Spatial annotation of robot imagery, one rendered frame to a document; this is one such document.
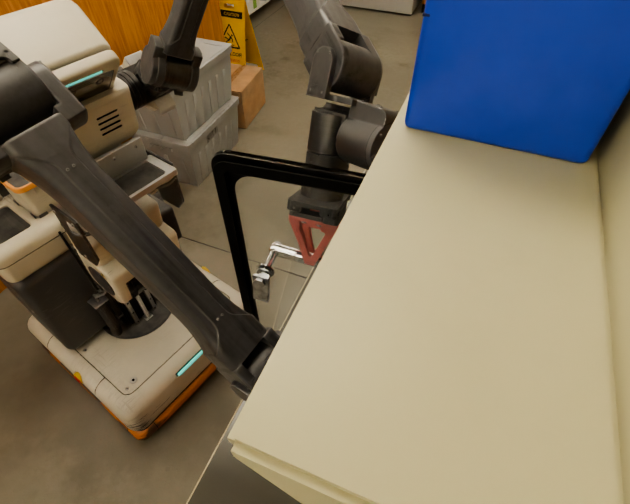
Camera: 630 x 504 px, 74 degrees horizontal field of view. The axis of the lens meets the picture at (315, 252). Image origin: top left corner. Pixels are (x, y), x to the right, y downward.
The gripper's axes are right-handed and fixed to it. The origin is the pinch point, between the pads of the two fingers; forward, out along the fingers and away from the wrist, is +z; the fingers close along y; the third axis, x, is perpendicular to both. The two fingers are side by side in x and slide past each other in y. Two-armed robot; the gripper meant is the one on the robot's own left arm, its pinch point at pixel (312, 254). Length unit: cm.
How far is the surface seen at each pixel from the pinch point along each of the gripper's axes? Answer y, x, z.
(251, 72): 250, 117, -15
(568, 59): -30.0, -16.6, -26.2
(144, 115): 155, 138, 13
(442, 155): -29.0, -12.3, -20.9
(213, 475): -12.2, 7.5, 34.8
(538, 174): -29.3, -17.2, -20.8
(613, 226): -32.9, -20.0, -19.8
